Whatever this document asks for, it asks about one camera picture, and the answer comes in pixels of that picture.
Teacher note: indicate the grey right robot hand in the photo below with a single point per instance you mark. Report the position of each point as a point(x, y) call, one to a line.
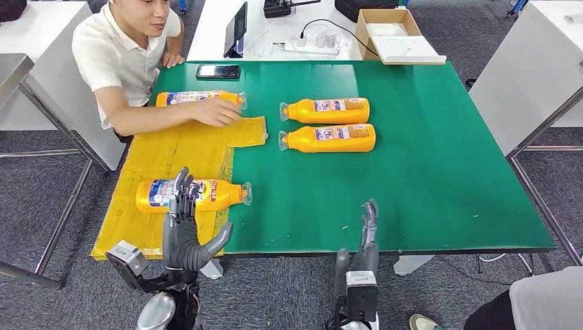
point(366, 259)

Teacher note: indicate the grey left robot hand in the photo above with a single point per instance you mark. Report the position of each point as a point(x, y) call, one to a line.
point(180, 241)

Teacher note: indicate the person's left hand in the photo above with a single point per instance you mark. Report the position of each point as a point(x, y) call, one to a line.
point(174, 61)

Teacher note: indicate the person's right hand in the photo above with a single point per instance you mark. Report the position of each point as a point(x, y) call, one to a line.
point(218, 113)

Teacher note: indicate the orange detergent bottle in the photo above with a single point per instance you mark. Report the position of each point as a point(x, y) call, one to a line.
point(329, 144)
point(218, 198)
point(324, 116)
point(182, 97)

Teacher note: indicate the person's right forearm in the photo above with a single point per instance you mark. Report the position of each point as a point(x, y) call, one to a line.
point(155, 119)

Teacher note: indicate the person's left forearm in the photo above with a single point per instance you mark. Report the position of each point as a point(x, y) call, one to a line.
point(176, 38)

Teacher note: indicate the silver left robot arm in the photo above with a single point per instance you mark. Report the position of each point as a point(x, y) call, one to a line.
point(157, 312)

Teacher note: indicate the black smartphone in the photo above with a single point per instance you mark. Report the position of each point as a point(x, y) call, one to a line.
point(218, 72)

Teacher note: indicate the white table foot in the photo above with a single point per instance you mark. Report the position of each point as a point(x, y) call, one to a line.
point(212, 269)
point(410, 264)

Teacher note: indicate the person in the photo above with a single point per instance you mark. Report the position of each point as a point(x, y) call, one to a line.
point(546, 300)
point(109, 54)

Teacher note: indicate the black tablet on stand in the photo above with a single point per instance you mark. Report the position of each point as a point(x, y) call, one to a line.
point(235, 27)

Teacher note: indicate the yellow taped cardboard sheet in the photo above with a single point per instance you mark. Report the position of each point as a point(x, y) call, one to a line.
point(159, 159)

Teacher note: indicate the white desk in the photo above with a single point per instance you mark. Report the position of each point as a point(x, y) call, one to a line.
point(45, 100)
point(268, 23)
point(524, 68)

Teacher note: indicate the white power strip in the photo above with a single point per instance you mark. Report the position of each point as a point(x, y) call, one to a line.
point(310, 45)

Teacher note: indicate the black radio with antenna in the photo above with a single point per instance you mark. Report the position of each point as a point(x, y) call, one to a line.
point(276, 8)

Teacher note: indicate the steel table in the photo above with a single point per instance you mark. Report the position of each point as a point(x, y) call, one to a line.
point(11, 73)

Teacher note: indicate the dark bag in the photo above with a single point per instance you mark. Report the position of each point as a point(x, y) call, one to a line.
point(11, 9)

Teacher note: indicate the black bag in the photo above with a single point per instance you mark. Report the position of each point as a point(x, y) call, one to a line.
point(365, 9)

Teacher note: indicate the white foam insert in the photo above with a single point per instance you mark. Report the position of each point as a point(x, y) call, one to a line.
point(387, 29)

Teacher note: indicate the brown cardboard box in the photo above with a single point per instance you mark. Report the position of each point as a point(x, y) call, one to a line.
point(388, 16)

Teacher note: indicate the white box lid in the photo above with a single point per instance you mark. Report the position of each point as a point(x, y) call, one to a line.
point(406, 50)

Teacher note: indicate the blue metal rack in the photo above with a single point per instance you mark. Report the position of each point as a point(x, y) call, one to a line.
point(517, 7)

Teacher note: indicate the small grey item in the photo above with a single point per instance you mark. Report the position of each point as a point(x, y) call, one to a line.
point(574, 18)

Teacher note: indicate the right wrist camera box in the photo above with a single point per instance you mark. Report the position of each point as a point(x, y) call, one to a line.
point(362, 293)

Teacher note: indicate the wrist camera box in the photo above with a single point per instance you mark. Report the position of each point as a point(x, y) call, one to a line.
point(127, 262)
point(362, 293)

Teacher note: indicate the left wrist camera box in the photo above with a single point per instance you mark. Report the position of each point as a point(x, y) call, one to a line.
point(127, 262)

